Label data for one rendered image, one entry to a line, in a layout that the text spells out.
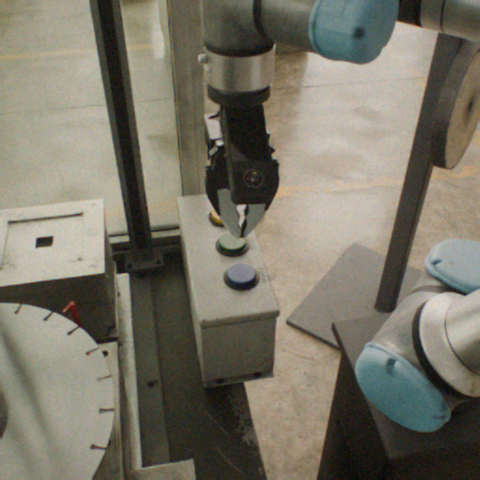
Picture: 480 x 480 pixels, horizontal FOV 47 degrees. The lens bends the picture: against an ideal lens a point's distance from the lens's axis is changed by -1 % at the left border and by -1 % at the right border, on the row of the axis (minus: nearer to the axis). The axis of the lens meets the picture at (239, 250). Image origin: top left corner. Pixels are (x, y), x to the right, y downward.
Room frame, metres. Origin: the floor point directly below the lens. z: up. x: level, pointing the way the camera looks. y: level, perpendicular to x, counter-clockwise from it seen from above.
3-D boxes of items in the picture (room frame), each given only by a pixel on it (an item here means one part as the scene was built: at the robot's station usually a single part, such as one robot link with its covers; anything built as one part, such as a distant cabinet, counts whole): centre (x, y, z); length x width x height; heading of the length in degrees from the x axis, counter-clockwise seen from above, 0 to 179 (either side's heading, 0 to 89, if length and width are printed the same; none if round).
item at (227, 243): (0.63, 0.01, 0.90); 0.04 x 0.04 x 0.02
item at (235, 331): (0.63, 0.03, 0.82); 0.28 x 0.11 x 0.15; 11
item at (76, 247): (0.64, 0.30, 0.82); 0.18 x 0.18 x 0.15; 11
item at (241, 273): (0.56, 0.00, 0.90); 0.04 x 0.04 x 0.02
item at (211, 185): (0.56, 0.02, 1.06); 0.05 x 0.02 x 0.09; 100
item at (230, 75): (0.58, 0.00, 1.20); 0.08 x 0.08 x 0.05
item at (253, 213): (0.59, -0.01, 1.01); 0.06 x 0.03 x 0.09; 10
